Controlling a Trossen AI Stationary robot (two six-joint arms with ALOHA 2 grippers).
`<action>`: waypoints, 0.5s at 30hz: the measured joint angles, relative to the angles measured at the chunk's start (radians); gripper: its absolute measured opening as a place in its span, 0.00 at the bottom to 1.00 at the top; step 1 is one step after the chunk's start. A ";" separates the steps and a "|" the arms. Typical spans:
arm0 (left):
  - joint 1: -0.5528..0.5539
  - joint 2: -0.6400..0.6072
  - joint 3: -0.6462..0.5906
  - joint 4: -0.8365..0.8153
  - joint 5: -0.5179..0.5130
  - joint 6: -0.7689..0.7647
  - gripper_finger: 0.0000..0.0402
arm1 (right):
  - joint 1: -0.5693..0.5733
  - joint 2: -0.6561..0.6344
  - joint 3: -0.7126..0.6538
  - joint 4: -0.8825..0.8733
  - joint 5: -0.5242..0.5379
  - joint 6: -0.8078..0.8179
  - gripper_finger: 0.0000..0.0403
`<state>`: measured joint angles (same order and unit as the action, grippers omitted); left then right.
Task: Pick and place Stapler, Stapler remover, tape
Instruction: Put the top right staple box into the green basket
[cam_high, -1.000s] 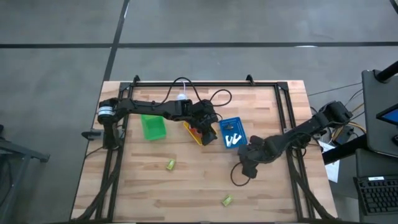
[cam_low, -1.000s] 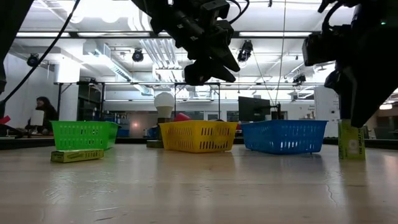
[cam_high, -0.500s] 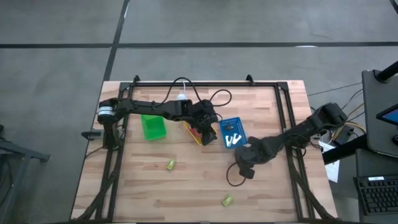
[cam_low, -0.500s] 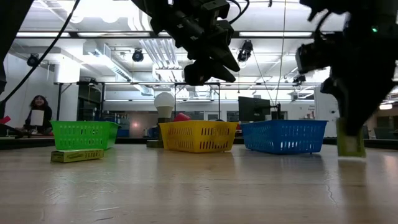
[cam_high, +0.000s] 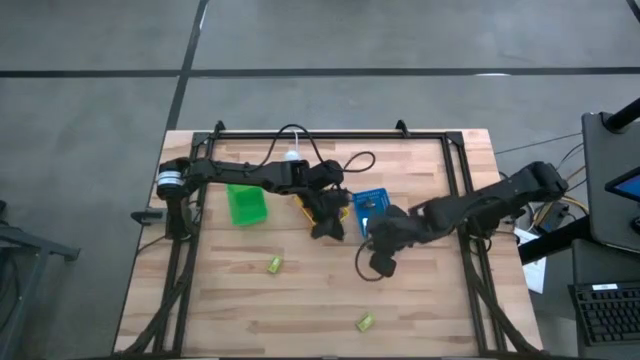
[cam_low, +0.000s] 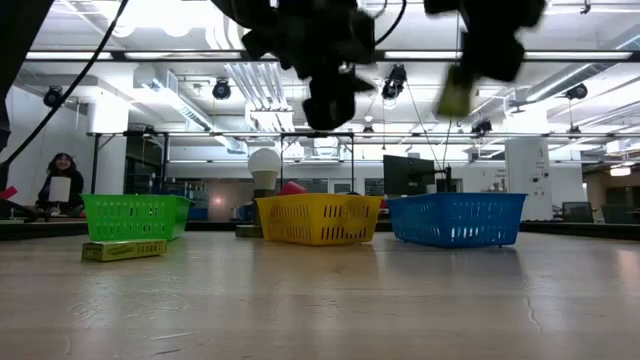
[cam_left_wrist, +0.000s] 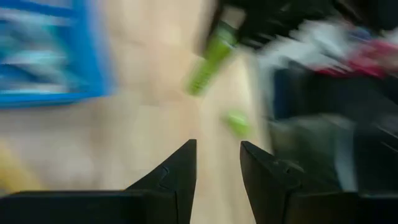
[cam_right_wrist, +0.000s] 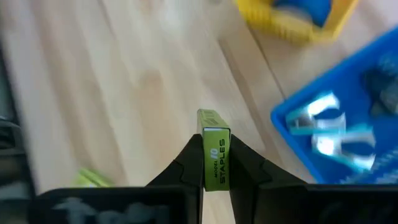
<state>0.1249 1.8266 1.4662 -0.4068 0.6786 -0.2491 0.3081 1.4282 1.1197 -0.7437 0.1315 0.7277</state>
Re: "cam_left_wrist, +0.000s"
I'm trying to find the yellow plastic basket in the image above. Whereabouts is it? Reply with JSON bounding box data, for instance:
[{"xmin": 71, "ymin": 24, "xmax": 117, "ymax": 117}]
[{"xmin": 0, "ymin": 139, "xmax": 41, "ymax": 194}]

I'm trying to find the yellow-green staple box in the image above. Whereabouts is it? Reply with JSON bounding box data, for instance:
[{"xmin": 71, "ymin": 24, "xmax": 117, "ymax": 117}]
[
  {"xmin": 185, "ymin": 21, "xmax": 239, "ymax": 96},
  {"xmin": 223, "ymin": 110, "xmax": 252, "ymax": 138}
]

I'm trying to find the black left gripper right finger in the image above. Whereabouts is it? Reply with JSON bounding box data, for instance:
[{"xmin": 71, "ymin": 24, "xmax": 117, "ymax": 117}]
[{"xmin": 239, "ymin": 141, "xmax": 398, "ymax": 224}]

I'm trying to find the blue plastic basket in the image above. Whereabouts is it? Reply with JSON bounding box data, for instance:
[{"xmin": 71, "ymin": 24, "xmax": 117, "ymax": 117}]
[{"xmin": 0, "ymin": 0, "xmax": 113, "ymax": 109}]

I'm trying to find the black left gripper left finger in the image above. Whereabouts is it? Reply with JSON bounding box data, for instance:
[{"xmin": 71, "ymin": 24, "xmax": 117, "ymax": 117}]
[{"xmin": 0, "ymin": 139, "xmax": 197, "ymax": 224}]

